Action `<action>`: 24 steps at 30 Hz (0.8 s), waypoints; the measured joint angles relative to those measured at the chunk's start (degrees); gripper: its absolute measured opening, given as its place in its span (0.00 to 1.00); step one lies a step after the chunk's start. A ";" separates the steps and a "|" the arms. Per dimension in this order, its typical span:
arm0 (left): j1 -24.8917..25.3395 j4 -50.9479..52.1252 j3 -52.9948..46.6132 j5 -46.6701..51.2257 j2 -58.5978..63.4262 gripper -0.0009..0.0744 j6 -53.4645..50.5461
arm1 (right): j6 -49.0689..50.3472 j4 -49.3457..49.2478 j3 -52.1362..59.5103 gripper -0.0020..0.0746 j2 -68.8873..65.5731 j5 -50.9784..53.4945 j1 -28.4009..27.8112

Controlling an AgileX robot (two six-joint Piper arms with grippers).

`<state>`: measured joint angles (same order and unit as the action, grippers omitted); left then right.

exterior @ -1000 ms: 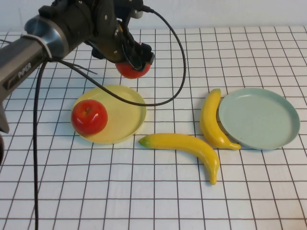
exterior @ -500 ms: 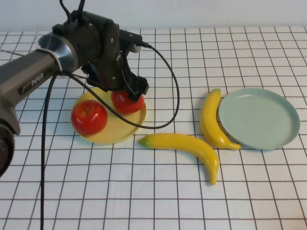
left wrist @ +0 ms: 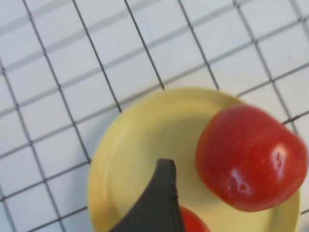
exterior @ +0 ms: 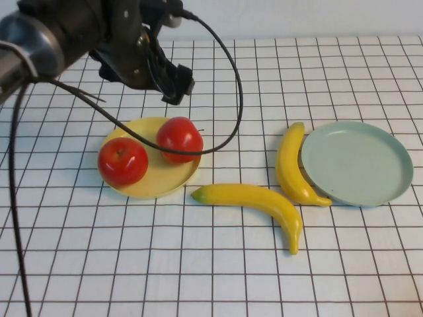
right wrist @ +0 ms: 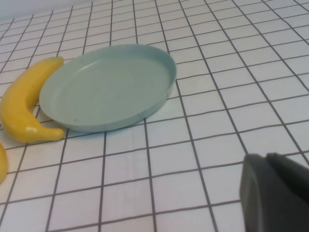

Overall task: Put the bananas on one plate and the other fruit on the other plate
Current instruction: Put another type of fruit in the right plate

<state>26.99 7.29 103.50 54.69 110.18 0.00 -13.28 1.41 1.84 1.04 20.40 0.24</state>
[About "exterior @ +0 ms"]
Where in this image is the yellow banana with green tip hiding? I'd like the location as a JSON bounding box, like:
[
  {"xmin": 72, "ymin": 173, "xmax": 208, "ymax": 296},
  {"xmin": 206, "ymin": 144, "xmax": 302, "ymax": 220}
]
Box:
[{"xmin": 190, "ymin": 183, "xmax": 303, "ymax": 256}]

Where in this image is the light blue plastic plate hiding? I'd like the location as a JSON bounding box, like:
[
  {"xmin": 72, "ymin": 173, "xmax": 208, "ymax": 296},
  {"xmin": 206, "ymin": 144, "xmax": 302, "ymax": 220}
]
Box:
[{"xmin": 299, "ymin": 120, "xmax": 414, "ymax": 208}]

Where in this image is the white grid tablecloth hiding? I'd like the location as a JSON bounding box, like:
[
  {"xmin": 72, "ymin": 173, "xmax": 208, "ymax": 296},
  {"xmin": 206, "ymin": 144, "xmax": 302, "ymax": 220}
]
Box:
[{"xmin": 0, "ymin": 35, "xmax": 423, "ymax": 317}]

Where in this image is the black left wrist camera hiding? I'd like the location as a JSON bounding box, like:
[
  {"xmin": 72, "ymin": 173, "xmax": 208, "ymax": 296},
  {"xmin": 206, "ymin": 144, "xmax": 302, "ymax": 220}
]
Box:
[{"xmin": 140, "ymin": 0, "xmax": 184, "ymax": 29}]

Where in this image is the black camera cable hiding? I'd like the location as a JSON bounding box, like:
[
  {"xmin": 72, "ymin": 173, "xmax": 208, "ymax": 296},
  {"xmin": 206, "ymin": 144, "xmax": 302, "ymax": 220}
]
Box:
[{"xmin": 8, "ymin": 9, "xmax": 245, "ymax": 317}]

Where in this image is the white zip tie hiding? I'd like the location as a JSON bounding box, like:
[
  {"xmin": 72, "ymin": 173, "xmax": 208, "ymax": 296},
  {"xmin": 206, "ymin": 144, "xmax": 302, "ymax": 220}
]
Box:
[{"xmin": 0, "ymin": 39, "xmax": 39, "ymax": 80}]

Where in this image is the black zip tie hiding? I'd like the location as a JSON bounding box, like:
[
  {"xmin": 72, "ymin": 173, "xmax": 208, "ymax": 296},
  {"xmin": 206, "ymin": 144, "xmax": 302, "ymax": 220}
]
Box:
[{"xmin": 56, "ymin": 81, "xmax": 107, "ymax": 104}]

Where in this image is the yellow plastic plate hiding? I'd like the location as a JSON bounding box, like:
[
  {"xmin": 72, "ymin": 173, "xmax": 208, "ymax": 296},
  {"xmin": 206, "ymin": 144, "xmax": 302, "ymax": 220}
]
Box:
[{"xmin": 97, "ymin": 116, "xmax": 203, "ymax": 199}]

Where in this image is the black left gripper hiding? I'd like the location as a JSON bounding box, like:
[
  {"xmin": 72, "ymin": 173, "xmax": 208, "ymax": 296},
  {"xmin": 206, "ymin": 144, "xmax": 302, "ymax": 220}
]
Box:
[{"xmin": 98, "ymin": 0, "xmax": 195, "ymax": 106}]

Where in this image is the red apple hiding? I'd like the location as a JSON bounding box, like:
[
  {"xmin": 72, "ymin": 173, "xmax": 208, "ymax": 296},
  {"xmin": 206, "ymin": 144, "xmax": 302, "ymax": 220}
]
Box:
[
  {"xmin": 156, "ymin": 116, "xmax": 205, "ymax": 165},
  {"xmin": 98, "ymin": 137, "xmax": 149, "ymax": 186}
]

